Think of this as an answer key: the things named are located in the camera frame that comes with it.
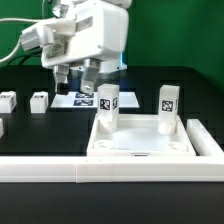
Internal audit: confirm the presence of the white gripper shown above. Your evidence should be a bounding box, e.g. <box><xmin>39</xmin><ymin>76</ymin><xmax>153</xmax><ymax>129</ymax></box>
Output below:
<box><xmin>41</xmin><ymin>1</ymin><xmax>129</xmax><ymax>94</ymax></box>

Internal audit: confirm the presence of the white square table top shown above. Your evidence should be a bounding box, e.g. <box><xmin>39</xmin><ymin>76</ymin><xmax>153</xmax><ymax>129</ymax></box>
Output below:
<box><xmin>87</xmin><ymin>114</ymin><xmax>196</xmax><ymax>157</ymax></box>

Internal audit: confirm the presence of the white marker plate with tags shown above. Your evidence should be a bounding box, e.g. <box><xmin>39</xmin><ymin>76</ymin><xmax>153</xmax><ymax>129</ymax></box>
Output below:
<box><xmin>51</xmin><ymin>92</ymin><xmax>139</xmax><ymax>108</ymax></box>

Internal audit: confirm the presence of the white block at left edge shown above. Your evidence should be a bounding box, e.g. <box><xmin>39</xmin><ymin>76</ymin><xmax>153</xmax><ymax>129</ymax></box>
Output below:
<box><xmin>0</xmin><ymin>118</ymin><xmax>4</xmax><ymax>139</ymax></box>

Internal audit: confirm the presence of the white L-shaped obstacle fence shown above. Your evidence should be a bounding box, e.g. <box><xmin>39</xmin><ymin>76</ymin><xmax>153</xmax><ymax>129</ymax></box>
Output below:
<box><xmin>0</xmin><ymin>119</ymin><xmax>224</xmax><ymax>183</ymax></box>

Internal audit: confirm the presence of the black cable bundle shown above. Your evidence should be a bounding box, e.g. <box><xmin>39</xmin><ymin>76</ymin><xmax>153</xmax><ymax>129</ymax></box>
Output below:
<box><xmin>6</xmin><ymin>53</ymin><xmax>43</xmax><ymax>67</ymax></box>

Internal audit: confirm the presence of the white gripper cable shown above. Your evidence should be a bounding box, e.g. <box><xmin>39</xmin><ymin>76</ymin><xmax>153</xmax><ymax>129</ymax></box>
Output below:
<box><xmin>0</xmin><ymin>17</ymin><xmax>44</xmax><ymax>65</ymax></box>

